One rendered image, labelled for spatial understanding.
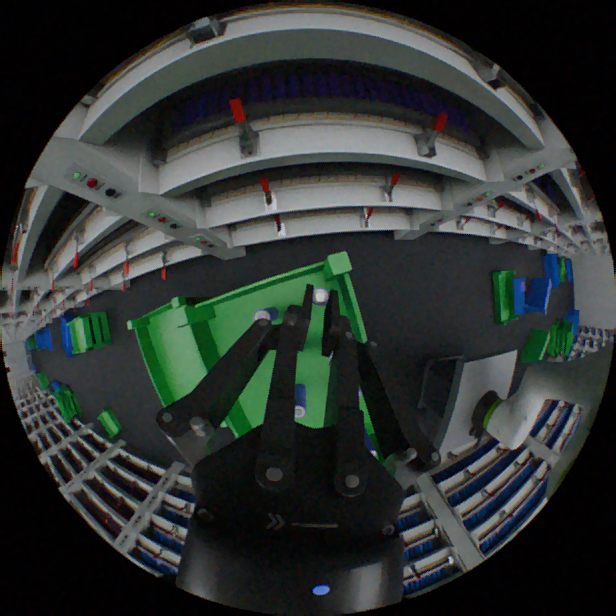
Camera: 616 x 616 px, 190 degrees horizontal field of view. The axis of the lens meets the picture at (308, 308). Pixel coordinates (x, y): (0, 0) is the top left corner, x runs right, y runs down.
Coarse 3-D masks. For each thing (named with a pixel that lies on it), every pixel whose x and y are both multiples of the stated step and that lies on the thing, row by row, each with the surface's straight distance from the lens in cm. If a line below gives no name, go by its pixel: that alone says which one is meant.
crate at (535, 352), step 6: (534, 330) 196; (540, 330) 194; (534, 336) 191; (540, 336) 189; (546, 336) 188; (528, 342) 188; (534, 342) 186; (540, 342) 185; (546, 342) 186; (528, 348) 184; (534, 348) 182; (540, 348) 181; (522, 354) 181; (528, 354) 180; (534, 354) 178; (540, 354) 177; (522, 360) 183; (528, 360) 179; (534, 360) 175
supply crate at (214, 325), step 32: (256, 288) 24; (288, 288) 26; (352, 288) 22; (192, 320) 24; (224, 320) 29; (320, 320) 27; (352, 320) 25; (224, 352) 30; (320, 352) 27; (256, 384) 30; (320, 384) 29; (256, 416) 33; (320, 416) 32
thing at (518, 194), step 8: (512, 192) 60; (520, 192) 66; (560, 192) 115; (512, 200) 69; (520, 200) 67; (536, 200) 81; (560, 200) 114; (528, 208) 80; (544, 208) 90; (560, 208) 114; (544, 216) 91; (560, 216) 113; (552, 224) 113; (560, 224) 113
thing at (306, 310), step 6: (306, 288) 19; (312, 288) 19; (306, 294) 18; (312, 294) 18; (306, 300) 17; (312, 300) 17; (306, 306) 16; (306, 312) 15; (306, 318) 14; (300, 324) 14; (306, 324) 14; (300, 330) 15; (306, 330) 14; (300, 336) 15; (306, 336) 15; (300, 342) 15; (300, 348) 16
